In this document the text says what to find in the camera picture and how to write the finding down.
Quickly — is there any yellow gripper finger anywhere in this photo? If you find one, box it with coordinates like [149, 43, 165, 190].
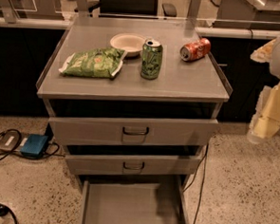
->
[247, 83, 280, 144]
[250, 39, 275, 64]

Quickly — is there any green soda can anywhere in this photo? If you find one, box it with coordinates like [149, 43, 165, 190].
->
[140, 38, 163, 80]

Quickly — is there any orange soda can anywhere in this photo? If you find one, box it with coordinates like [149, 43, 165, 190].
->
[179, 38, 211, 62]

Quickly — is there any top grey drawer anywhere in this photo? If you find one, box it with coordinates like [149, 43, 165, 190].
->
[49, 117, 218, 146]

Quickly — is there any grey drawer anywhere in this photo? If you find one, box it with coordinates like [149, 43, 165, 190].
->
[49, 117, 218, 146]
[79, 175, 189, 224]
[65, 145, 201, 176]

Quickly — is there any grey drawer cabinet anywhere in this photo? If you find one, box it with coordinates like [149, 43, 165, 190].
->
[28, 12, 237, 206]

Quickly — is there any middle grey drawer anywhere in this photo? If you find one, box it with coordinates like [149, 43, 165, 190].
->
[65, 145, 201, 176]

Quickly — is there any bottom grey drawer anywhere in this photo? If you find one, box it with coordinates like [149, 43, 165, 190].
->
[79, 175, 189, 224]

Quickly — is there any white paper bowl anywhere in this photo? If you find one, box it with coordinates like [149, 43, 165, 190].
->
[110, 33, 145, 58]

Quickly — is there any green chip bag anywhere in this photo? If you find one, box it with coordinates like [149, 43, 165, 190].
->
[59, 47, 126, 79]

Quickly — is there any blue power box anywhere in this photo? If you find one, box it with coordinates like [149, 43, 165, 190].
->
[20, 134, 48, 158]

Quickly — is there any silver flat device on floor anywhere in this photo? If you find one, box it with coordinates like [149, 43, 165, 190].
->
[0, 131, 28, 152]

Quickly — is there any black cable beside cabinet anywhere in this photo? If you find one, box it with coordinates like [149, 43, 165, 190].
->
[180, 141, 211, 224]

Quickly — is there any black floor cable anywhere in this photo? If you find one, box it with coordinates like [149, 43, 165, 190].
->
[0, 127, 66, 168]

